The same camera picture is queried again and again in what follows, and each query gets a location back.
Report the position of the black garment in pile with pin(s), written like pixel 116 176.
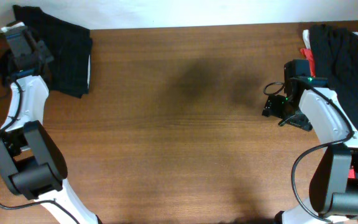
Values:
pixel 335 53

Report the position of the white garment in pile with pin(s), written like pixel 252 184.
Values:
pixel 306 38

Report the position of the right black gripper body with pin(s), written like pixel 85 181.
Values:
pixel 284 109

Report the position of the red garment in pile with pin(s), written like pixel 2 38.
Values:
pixel 307 53

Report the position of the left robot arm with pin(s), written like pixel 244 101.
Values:
pixel 31 164

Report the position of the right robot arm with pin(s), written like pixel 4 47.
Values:
pixel 309 104

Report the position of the folded navy blue garment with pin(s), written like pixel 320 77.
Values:
pixel 7 67

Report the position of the black shorts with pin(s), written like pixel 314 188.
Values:
pixel 70 46

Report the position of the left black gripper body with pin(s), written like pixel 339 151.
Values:
pixel 46 54

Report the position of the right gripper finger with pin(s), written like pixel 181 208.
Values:
pixel 298 121
pixel 269 108

